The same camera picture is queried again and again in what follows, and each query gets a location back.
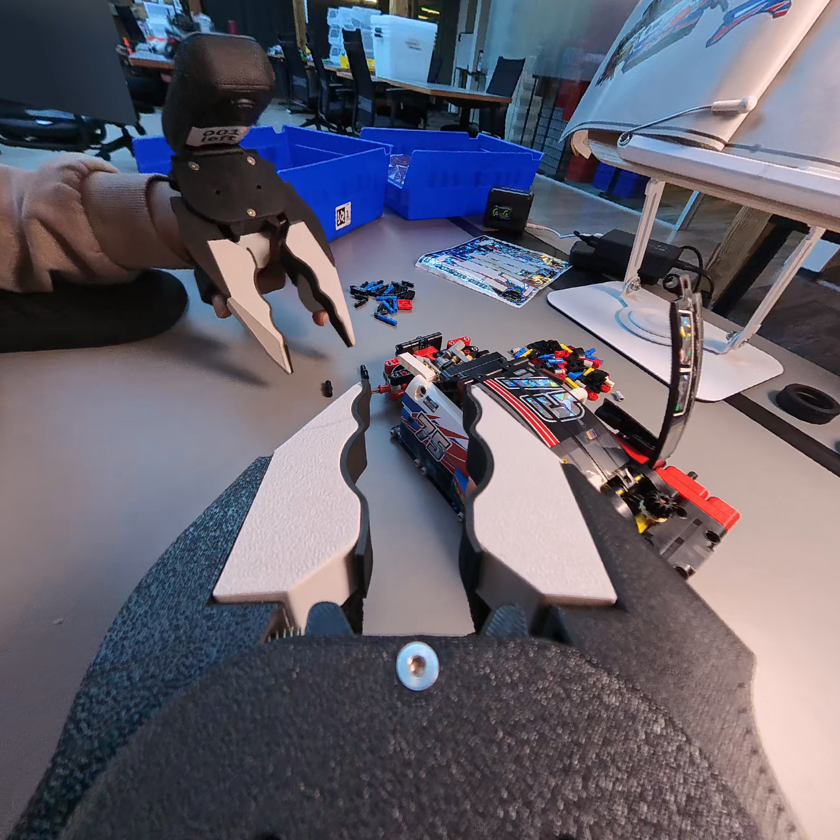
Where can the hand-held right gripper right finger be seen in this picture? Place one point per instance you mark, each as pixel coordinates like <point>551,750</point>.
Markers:
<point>531,525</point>

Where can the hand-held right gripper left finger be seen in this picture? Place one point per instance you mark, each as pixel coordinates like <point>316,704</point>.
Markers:
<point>295,525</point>

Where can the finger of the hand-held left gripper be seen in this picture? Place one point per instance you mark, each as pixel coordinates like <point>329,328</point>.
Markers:
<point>236,275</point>
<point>315,275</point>

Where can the lego race car model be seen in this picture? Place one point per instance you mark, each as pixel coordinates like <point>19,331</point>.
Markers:
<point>544,400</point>

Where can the person's left forearm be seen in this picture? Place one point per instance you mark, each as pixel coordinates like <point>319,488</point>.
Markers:
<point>59,223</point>

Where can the pile of blue black lego pins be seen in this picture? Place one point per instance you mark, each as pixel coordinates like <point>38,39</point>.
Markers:
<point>387,302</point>

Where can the pile of mixed lego pieces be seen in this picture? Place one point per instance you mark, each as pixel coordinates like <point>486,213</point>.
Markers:
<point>577,364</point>

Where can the lego instruction leaflet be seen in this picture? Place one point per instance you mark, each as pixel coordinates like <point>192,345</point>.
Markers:
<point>492,269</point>

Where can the black lego tire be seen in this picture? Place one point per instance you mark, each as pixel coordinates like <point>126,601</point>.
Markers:
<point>791,403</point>

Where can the lego instruction booklet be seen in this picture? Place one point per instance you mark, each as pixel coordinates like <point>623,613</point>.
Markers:
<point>689,59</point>

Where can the person's left hand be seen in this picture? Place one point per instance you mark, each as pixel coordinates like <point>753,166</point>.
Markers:
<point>269,272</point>

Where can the blue plastic bin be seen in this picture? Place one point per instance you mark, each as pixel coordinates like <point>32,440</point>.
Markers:
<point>328,177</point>
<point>459,184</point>

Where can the clear plastic bag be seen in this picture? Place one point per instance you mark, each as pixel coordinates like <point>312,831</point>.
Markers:
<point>401,167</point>

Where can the stack of clear storage boxes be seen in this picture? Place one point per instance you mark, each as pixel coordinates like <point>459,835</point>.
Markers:
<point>348,29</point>

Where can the small black cube device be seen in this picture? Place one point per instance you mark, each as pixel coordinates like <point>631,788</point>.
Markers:
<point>508,207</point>

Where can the dark partition panel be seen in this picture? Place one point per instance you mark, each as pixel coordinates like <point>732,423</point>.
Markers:
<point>59,52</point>

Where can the wooden desk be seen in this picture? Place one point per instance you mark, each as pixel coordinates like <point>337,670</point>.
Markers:
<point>446,88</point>

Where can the white storage box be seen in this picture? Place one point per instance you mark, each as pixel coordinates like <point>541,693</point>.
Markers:
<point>403,49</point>

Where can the white book stand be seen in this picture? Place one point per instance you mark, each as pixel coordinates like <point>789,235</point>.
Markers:
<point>656,328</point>

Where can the black power adapter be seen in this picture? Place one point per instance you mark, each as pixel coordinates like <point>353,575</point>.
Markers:
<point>610,253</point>

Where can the red storage bins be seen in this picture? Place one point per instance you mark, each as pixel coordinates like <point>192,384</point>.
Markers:
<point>581,98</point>

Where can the blue crates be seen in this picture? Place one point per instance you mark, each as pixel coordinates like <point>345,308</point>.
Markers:
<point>620,180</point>

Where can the wooden table leg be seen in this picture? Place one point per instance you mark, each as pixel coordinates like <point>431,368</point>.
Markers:
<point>741,256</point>

